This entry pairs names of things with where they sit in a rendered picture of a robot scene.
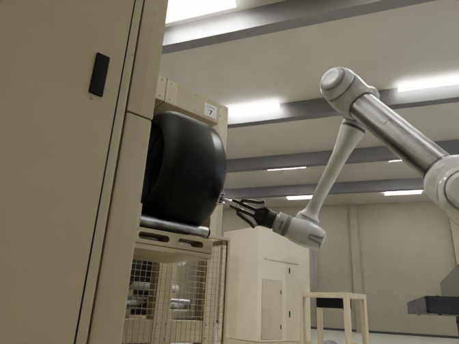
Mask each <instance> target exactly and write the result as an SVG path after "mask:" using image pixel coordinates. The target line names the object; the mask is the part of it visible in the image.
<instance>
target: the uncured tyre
mask: <svg viewBox="0 0 459 344"><path fill-rule="evenodd" d="M151 123H152V124H151V129H150V139H149V144H148V154H147V159H146V164H145V174H144V179H143V189H142V194H141V203H142V204H143V205H142V211H141V213H142V214H145V215H149V216H155V217H159V218H166V219H169V220H175V221H179V222H183V223H188V224H192V225H199V226H202V225H203V224H204V223H205V222H206V221H207V220H208V219H209V218H210V216H211V215H212V213H213V212H214V210H215V208H216V206H217V204H216V202H217V199H218V198H219V194H220V192H221V191H223V188H224V185H225V178H226V172H227V159H226V154H225V149H224V146H223V142H222V140H221V137H220V136H219V134H218V132H217V131H216V130H215V129H213V128H212V127H211V126H209V125H208V124H205V123H204V122H201V121H198V120H196V119H193V118H191V117H188V116H186V115H183V114H181V113H179V112H175V111H164V112H162V113H159V114H158V115H155V116H153V119H152V120H151Z"/></svg>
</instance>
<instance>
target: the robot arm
mask: <svg viewBox="0 0 459 344"><path fill-rule="evenodd" d="M320 88H321V92H322V95H323V97H324V99H325V100H326V101H327V102H328V103H329V104H330V105H331V106H332V107H333V108H334V109H335V110H336V111H337V112H338V113H341V114H342V116H343V117H344V119H343V122H342V124H341V127H340V130H339V135H338V138H337V142H336V144H335V148H334V150H333V153H332V155H331V157H330V160H329V162H328V164H327V166H326V168H325V170H324V173H323V174H322V177H321V178H320V181H319V183H318V185H317V187H316V189H315V191H314V194H313V196H312V198H311V199H310V201H309V203H308V205H307V207H306V208H305V209H304V210H303V211H300V212H298V214H297V215H296V216H295V217H292V216H289V215H287V214H284V213H282V212H280V213H279V214H278V213H277V212H275V211H273V210H270V209H268V208H267V207H266V204H265V200H263V201H256V200H252V199H242V200H241V201H238V200H235V199H232V200H229V199H226V198H223V200H222V202H225V203H228V204H230V207H231V208H233V209H235V210H236V215H237V216H239V217H241V218H242V219H243V220H244V221H246V222H247V223H249V224H250V225H251V227H252V228H253V229H254V228H255V227H256V226H258V225H259V226H260V225H261V226H264V227H267V228H269V229H272V228H273V232H275V233H277V234H279V235H281V236H283V237H284V236H285V238H287V239H289V241H291V242H293V243H295V244H298V245H299V246H302V247H305V248H308V249H312V250H320V249H321V248H322V246H323V245H324V243H325V240H326V232H325V231H324V230H323V229H321V228H320V227H319V226H318V225H319V222H320V221H319V220H318V213H319V211H320V208H321V206H322V204H323V202H324V200H325V198H326V196H327V195H328V193H329V191H330V189H331V187H332V185H333V184H334V182H335V180H336V179H337V176H338V175H339V173H340V171H341V169H342V167H343V166H344V164H345V162H346V161H347V159H348V157H349V155H350V154H351V152H352V151H353V149H354V148H355V147H356V145H357V143H358V142H359V141H360V140H361V139H362V137H363V136H364V134H365V132H366V131H367V130H368V131H369V132H370V133H371V134H373V135H374V136H375V137H376V138H377V139H378V140H379V141H380V142H381V143H382V144H384V145H385V146H386V147H387V148H388V149H390V150H391V151H392V152H393V153H394V154H395V155H396V156H397V157H398V158H399V159H401V160H402V161H403V162H404V163H405V164H407V165H408V166H409V167H410V168H411V169H412V170H413V171H414V172H416V174H417V175H419V176H420V177H421V178H422V179H423V180H424V183H423V187H424V192H425V193H426V195H427V196H428V197H429V198H430V199H431V200H432V201H433V202H434V203H435V204H436V205H437V206H438V207H439V208H440V209H441V210H442V211H443V213H444V214H445V215H447V216H448V217H449V218H450V219H451V220H452V221H453V222H454V223H455V224H456V225H458V226H459V155H452V156H451V155H450V154H448V153H447V152H446V151H445V150H444V149H442V148H441V147H439V146H438V145H437V144H436V143H434V142H433V141H431V140H430V139H429V138H428V137H427V136H425V135H424V134H422V133H421V132H420V131H418V129H416V128H415V127H413V126H412V125H411V124H409V123H408V122H407V121H406V120H404V119H403V118H402V117H400V116H399V115H398V114H397V113H395V112H394V111H392V110H391V109H390V108H389V107H388V106H386V105H385V104H383V103H382V102H381V101H380V100H379V99H380V94H379V92H378V90H377V89H376V88H374V87H372V86H368V85H367V84H366V83H365V82H364V81H363V80H362V79H361V78H360V77H359V76H357V75H356V74H355V73H354V72H353V71H352V70H349V69H348V68H343V67H335V68H331V69H330V70H328V71H327V72H326V73H325V74H324V75H323V77H322V80H321V82H320ZM243 202H247V203H256V204H260V205H262V206H263V207H259V208H256V207H253V206H250V205H248V204H246V203H243ZM239 205H241V206H243V207H246V208H248V209H250V210H253V211H254V212H255V213H251V212H249V211H246V210H244V209H242V208H240V207H238V206H239ZM240 212H242V213H244V214H246V215H249V216H251V217H253V218H254V220H255V221H256V223H253V222H252V221H251V220H249V219H248V218H247V217H246V216H244V215H243V214H241V213H240Z"/></svg>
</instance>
